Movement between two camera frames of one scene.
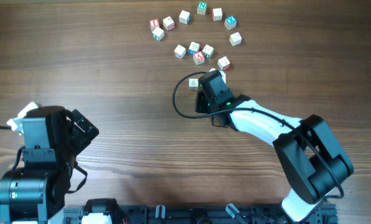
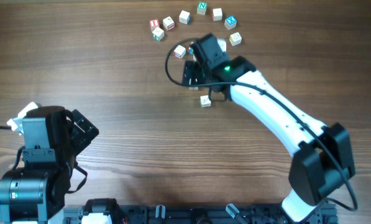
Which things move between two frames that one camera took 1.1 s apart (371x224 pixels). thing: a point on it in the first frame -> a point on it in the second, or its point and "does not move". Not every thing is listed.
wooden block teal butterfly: [158, 33] does not move
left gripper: [84, 129] does not move
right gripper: [199, 107] -> [200, 67]
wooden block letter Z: [179, 51] does not move
